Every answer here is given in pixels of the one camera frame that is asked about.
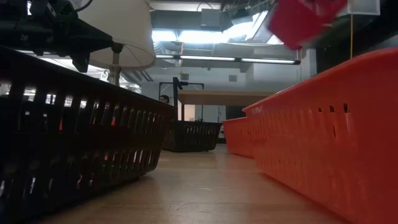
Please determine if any long ceiling light strip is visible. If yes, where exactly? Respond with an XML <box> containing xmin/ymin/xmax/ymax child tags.
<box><xmin>155</xmin><ymin>54</ymin><xmax>302</xmax><ymax>65</ymax></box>

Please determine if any yellow hanging cable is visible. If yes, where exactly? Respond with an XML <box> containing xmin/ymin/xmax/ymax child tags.
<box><xmin>349</xmin><ymin>14</ymin><xmax>354</xmax><ymax>60</ymax></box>

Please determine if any grey ceiling box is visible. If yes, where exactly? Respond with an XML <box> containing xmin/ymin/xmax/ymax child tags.
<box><xmin>200</xmin><ymin>8</ymin><xmax>222</xmax><ymax>28</ymax></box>

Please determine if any black plastic slotted basket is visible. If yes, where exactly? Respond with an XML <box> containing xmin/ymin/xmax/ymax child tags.
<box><xmin>161</xmin><ymin>119</ymin><xmax>223</xmax><ymax>153</ymax></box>
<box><xmin>0</xmin><ymin>45</ymin><xmax>177</xmax><ymax>224</ymax></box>

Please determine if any red plastic slotted basket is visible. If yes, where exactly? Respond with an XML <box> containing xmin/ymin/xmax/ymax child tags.
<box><xmin>268</xmin><ymin>0</ymin><xmax>348</xmax><ymax>51</ymax></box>

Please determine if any bright ceiling light panel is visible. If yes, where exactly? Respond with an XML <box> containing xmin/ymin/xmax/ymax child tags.
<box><xmin>151</xmin><ymin>27</ymin><xmax>271</xmax><ymax>45</ymax></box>

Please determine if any wooden shelf with black legs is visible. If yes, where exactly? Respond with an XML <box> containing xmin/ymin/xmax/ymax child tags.
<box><xmin>172</xmin><ymin>77</ymin><xmax>276</xmax><ymax>123</ymax></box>

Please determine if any orange plastic slotted basket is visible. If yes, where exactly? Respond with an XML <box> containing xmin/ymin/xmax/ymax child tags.
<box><xmin>221</xmin><ymin>116</ymin><xmax>256</xmax><ymax>159</ymax></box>
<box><xmin>241</xmin><ymin>47</ymin><xmax>398</xmax><ymax>224</ymax></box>

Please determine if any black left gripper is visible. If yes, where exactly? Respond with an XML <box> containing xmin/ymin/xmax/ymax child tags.
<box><xmin>18</xmin><ymin>12</ymin><xmax>114</xmax><ymax>74</ymax></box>

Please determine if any white shade table lamp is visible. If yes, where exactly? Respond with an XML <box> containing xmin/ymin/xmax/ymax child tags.
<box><xmin>76</xmin><ymin>0</ymin><xmax>157</xmax><ymax>87</ymax></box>

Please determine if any black metal background frame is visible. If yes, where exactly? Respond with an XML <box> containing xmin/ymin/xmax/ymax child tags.
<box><xmin>159</xmin><ymin>81</ymin><xmax>205</xmax><ymax>122</ymax></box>

